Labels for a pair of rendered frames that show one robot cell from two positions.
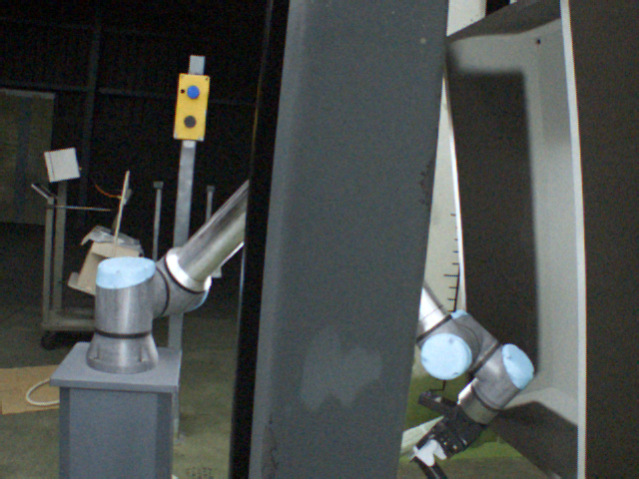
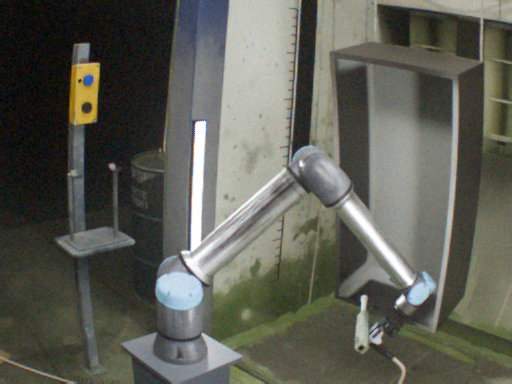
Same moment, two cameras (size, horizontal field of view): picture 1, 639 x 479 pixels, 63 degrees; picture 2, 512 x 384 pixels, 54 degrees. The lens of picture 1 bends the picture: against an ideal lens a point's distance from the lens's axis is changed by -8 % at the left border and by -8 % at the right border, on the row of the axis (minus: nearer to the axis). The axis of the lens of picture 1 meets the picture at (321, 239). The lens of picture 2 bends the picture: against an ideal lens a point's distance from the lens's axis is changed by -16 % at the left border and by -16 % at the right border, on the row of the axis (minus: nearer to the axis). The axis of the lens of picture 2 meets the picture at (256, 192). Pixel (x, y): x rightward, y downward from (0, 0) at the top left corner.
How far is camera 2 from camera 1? 1.37 m
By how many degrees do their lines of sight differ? 36
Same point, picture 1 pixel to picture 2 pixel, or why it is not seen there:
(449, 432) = (393, 324)
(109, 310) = (186, 324)
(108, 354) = (190, 352)
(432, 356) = (415, 295)
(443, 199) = (275, 136)
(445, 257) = not seen: hidden behind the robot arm
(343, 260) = not seen: outside the picture
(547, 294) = (373, 209)
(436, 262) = not seen: hidden behind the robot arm
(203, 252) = (224, 258)
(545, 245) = (373, 178)
